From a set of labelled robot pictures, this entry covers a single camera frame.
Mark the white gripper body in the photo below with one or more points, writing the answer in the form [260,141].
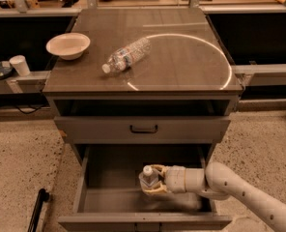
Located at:
[175,179]

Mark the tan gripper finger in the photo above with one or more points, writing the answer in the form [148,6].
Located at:
[156,189]
[159,170]

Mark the blue label plastic bottle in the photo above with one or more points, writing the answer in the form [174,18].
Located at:
[148,177]

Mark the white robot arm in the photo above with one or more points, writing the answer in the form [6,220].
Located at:
[215,181]

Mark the open middle grey drawer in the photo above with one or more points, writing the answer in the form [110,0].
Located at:
[109,197]

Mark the grey drawer cabinet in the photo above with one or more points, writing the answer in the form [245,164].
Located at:
[186,73]

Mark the top grey drawer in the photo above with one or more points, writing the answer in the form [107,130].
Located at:
[142,130]

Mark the clear crushed plastic bottle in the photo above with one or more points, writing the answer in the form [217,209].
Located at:
[126,56]

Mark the black bar on floor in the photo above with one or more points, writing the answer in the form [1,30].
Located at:
[43,196]

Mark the white paper bowl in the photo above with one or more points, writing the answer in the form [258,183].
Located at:
[68,46]

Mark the white paper cup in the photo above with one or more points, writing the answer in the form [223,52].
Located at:
[20,64]

